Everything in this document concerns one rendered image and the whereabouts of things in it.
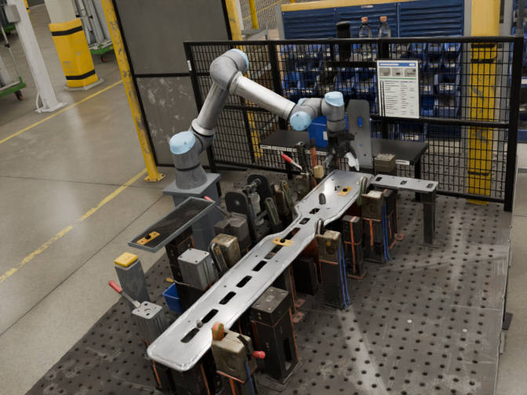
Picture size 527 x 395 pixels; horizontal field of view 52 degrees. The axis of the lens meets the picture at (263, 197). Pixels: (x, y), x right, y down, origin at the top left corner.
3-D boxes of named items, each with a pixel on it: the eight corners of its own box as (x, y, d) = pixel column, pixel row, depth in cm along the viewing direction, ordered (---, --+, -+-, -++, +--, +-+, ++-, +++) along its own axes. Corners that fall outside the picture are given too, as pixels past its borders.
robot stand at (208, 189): (180, 262, 271) (161, 190, 253) (201, 239, 287) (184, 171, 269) (216, 266, 262) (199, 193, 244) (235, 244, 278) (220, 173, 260)
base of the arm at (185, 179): (169, 188, 254) (165, 169, 249) (187, 174, 266) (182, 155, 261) (197, 190, 247) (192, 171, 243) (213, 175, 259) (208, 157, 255)
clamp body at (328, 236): (344, 314, 219) (336, 241, 203) (317, 306, 225) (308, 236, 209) (354, 300, 225) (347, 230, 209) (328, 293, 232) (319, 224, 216)
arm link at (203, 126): (176, 147, 258) (217, 50, 225) (190, 135, 270) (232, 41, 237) (197, 161, 257) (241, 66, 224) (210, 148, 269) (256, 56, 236)
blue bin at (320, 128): (355, 154, 274) (353, 129, 268) (308, 144, 294) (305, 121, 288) (373, 142, 284) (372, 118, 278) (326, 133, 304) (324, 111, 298)
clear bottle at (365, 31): (370, 59, 276) (367, 19, 267) (358, 59, 280) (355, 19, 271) (375, 56, 281) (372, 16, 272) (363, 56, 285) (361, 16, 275)
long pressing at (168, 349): (193, 377, 161) (192, 374, 160) (139, 354, 173) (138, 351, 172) (377, 175, 258) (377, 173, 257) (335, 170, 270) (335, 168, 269)
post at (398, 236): (401, 241, 258) (398, 187, 245) (379, 237, 264) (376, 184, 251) (405, 234, 262) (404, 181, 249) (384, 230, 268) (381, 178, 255)
